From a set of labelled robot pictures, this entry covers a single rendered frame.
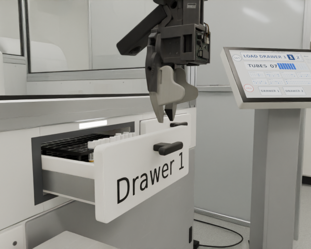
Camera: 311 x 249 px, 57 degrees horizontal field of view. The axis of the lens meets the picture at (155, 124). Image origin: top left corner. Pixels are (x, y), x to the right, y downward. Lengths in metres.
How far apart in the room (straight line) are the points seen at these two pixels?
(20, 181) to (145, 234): 0.44
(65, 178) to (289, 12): 1.90
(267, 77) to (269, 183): 0.47
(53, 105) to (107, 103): 0.14
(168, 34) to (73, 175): 0.26
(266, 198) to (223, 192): 0.96
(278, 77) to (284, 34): 0.84
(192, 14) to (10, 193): 0.39
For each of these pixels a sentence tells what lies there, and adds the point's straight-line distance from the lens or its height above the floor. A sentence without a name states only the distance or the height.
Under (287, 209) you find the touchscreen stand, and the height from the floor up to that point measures 0.46.
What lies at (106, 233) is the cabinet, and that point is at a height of 0.69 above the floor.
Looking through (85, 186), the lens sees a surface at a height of 0.86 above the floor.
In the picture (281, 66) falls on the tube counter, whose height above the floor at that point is 1.11.
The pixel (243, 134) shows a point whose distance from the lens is 2.20.
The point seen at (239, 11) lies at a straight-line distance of 2.27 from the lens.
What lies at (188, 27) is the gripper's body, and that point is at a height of 1.10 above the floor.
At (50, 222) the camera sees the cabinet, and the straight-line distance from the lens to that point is 0.56.
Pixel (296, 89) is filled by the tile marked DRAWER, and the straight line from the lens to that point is 1.33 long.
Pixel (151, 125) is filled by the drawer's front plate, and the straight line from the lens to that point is 0.75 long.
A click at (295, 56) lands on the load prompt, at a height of 1.16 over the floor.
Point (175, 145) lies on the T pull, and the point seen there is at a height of 0.91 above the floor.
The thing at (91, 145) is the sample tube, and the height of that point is 0.91.
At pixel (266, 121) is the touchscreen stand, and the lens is 1.36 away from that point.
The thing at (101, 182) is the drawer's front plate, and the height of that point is 0.88.
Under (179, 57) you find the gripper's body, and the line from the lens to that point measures 0.46.
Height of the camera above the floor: 1.00
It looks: 7 degrees down
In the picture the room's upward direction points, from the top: straight up
